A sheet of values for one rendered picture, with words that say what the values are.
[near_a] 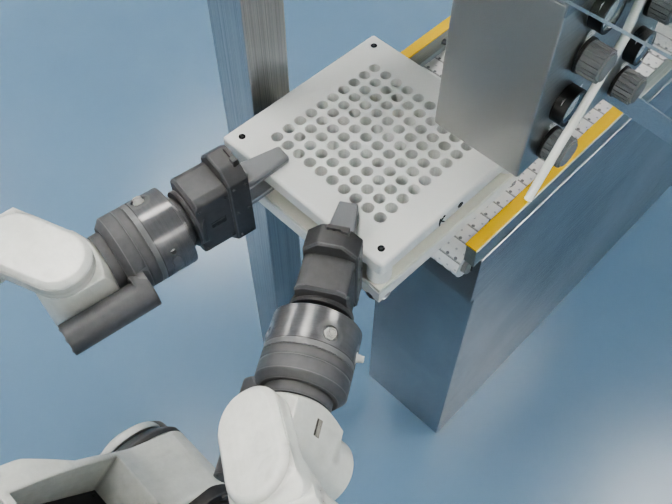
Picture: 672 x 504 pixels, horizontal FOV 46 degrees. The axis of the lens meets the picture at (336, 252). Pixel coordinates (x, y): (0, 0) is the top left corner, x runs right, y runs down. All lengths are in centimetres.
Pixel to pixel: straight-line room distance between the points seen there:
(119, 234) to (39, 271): 8
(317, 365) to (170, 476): 41
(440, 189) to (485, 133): 11
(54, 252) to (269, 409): 26
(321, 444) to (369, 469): 102
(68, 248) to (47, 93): 171
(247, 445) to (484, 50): 39
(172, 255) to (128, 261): 4
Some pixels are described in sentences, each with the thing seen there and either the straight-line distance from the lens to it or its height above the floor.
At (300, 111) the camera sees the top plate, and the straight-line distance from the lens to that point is 91.
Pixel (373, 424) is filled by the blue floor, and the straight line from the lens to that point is 175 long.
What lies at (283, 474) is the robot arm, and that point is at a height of 104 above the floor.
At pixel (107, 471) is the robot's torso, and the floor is 66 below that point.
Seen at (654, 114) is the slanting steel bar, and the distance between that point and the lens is 103.
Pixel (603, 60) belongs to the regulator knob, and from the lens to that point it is 70.
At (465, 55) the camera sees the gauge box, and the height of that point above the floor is 115.
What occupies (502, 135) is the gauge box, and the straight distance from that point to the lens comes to 75.
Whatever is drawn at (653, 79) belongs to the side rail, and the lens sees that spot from 118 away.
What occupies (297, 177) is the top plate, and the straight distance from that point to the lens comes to 85.
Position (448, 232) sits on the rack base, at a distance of 87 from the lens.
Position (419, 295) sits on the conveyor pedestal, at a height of 46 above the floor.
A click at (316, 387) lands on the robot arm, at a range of 70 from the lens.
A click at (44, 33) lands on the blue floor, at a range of 267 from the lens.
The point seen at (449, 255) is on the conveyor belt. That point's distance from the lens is 98.
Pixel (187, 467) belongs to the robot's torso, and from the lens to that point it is 108.
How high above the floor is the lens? 163
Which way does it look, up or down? 56 degrees down
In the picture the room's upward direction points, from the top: straight up
